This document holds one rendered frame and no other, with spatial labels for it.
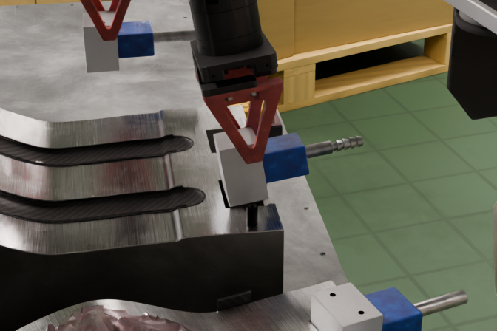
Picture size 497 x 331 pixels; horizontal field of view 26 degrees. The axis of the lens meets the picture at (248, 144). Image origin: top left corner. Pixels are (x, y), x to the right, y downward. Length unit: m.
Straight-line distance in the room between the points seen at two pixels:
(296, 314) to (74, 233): 0.21
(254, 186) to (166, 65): 0.57
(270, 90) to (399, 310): 0.21
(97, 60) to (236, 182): 0.31
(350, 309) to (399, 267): 1.68
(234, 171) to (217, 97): 0.08
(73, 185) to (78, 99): 0.39
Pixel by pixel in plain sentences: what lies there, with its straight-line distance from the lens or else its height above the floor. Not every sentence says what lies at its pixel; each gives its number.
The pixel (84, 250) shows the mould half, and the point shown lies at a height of 0.88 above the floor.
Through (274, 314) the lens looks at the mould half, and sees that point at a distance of 0.88.
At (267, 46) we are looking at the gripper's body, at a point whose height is 1.03.
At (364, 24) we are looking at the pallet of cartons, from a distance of 3.34.
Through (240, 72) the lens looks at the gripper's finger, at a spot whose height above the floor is 0.99.
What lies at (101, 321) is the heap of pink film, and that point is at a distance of 0.76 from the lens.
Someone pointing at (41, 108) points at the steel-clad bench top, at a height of 0.80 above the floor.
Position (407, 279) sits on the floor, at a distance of 2.48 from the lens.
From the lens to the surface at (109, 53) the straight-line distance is 1.19.
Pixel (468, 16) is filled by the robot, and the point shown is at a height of 1.01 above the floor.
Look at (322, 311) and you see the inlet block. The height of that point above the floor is 0.88.
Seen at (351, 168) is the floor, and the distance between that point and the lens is 2.94.
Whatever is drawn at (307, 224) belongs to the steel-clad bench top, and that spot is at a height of 0.80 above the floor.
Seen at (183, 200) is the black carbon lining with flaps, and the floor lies 0.88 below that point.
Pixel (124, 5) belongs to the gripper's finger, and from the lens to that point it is 1.16.
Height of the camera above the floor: 1.37
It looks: 27 degrees down
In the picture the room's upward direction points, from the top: straight up
